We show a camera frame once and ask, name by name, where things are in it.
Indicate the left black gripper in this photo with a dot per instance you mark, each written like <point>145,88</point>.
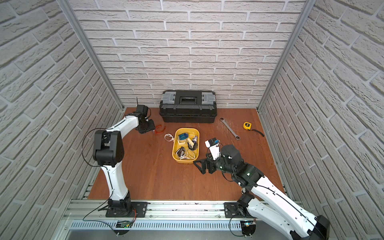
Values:
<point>148,126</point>

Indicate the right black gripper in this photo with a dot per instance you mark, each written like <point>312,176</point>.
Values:
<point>209,161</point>

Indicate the red translucent watch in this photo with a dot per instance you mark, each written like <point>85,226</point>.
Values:
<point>159,129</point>

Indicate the white strap watch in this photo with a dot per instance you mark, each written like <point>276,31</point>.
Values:
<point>169,137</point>

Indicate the yellow plastic tray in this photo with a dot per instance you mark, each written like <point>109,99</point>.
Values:
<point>194,135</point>

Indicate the tan wooden watch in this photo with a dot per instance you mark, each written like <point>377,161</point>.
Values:
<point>191,143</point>

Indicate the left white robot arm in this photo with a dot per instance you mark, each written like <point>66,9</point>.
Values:
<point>122,207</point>

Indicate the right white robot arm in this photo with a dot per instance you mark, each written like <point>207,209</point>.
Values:
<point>262,199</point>

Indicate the silver wrench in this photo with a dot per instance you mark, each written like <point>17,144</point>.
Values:
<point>229,128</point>

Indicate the black plastic toolbox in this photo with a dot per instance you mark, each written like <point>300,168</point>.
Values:
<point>188,106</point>

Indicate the yellow tape measure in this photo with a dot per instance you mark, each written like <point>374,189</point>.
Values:
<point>248,126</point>

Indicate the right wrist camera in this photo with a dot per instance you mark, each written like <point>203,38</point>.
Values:
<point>214,146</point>

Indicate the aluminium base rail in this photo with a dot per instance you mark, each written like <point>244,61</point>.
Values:
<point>171,216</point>

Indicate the aluminium corner post left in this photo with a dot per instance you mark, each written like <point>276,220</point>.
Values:
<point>80,32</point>

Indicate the aluminium corner post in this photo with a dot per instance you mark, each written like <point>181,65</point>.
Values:
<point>307,8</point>
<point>80,32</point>

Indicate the aluminium corner post right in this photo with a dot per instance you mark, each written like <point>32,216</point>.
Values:
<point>307,8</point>

